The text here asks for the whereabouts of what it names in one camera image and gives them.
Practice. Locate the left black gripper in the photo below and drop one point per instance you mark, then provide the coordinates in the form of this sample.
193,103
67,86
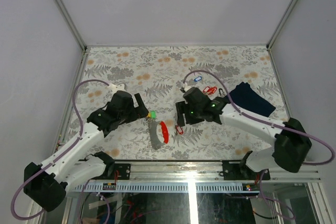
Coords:
138,113

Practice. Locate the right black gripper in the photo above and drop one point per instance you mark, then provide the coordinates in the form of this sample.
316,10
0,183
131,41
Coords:
182,108

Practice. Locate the green key tag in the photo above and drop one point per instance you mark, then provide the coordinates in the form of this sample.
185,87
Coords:
152,114

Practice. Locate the red key tag with key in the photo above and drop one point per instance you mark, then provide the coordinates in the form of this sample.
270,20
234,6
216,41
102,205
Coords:
179,130

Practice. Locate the metal key holder red handle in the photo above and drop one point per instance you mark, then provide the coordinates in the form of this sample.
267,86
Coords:
159,134

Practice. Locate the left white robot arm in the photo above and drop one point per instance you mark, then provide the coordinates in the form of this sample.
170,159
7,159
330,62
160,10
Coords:
48,183

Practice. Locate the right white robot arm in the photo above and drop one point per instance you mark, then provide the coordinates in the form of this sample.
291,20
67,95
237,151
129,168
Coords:
288,140

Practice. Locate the blue key tag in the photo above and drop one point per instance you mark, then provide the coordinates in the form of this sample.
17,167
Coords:
197,79

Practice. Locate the red key tags bunch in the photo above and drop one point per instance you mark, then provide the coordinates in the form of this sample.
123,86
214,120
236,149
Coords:
209,90

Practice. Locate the dark blue cloth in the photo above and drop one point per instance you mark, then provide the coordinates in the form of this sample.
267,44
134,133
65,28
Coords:
244,96

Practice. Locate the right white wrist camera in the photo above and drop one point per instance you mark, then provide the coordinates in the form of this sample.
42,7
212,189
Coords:
185,87

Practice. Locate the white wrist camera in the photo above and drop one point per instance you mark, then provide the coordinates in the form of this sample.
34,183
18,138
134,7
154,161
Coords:
116,87
185,87

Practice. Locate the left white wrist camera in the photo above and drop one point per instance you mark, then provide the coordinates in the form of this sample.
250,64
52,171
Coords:
116,87

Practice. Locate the aluminium front rail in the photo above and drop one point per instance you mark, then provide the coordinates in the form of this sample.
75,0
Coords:
207,171

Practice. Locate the grey slotted cable duct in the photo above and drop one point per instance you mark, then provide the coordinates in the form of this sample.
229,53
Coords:
137,187

